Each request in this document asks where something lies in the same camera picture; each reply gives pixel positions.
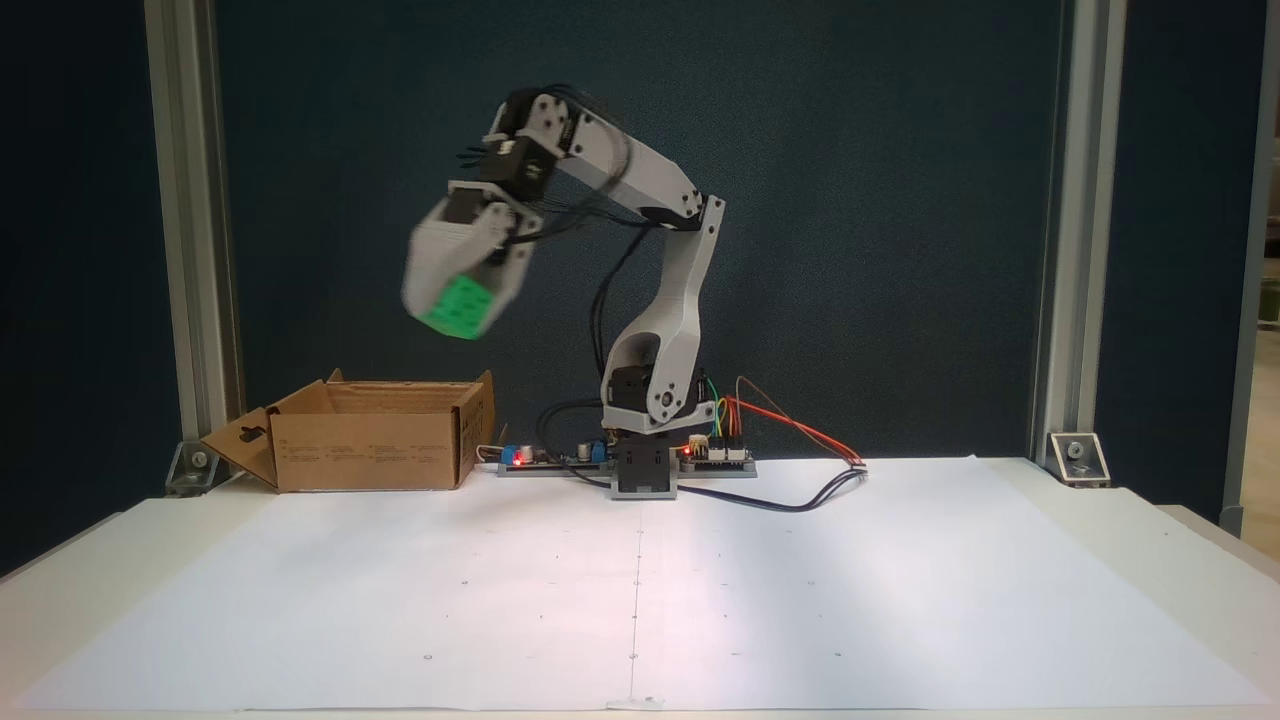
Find narrow grey moving gripper jaw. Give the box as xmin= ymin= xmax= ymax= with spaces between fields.
xmin=486 ymin=233 xmax=537 ymax=337

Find wide grey fixed gripper jaw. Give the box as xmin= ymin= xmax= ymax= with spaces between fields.
xmin=400 ymin=197 xmax=513 ymax=326

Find green die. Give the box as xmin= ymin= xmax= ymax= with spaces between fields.
xmin=417 ymin=274 xmax=505 ymax=342

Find circuit board with blue parts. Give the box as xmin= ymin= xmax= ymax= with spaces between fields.
xmin=498 ymin=430 xmax=614 ymax=479

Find brown cardboard box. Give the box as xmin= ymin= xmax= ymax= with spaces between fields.
xmin=201 ymin=369 xmax=497 ymax=493

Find large white paper sheet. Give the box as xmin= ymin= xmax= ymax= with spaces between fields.
xmin=10 ymin=457 xmax=1271 ymax=713

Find black motor cable bundle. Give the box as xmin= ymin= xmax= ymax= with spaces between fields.
xmin=456 ymin=84 xmax=663 ymax=403

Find green yellow jumper wires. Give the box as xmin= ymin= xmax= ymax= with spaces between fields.
xmin=700 ymin=374 xmax=747 ymax=443

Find aluminium frame post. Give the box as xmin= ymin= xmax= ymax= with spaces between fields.
xmin=144 ymin=0 xmax=246 ymax=443
xmin=1220 ymin=0 xmax=1280 ymax=538
xmin=1030 ymin=0 xmax=1127 ymax=461

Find circuit board with jumper wires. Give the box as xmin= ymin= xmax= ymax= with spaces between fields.
xmin=677 ymin=434 xmax=758 ymax=479

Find metal corner bracket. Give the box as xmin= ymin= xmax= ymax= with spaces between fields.
xmin=165 ymin=438 xmax=247 ymax=497
xmin=1046 ymin=431 xmax=1111 ymax=489

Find red orange wire bundle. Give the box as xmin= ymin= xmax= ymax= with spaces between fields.
xmin=725 ymin=377 xmax=867 ymax=469

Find long black cable white connector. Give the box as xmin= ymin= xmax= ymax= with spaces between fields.
xmin=535 ymin=395 xmax=869 ymax=514

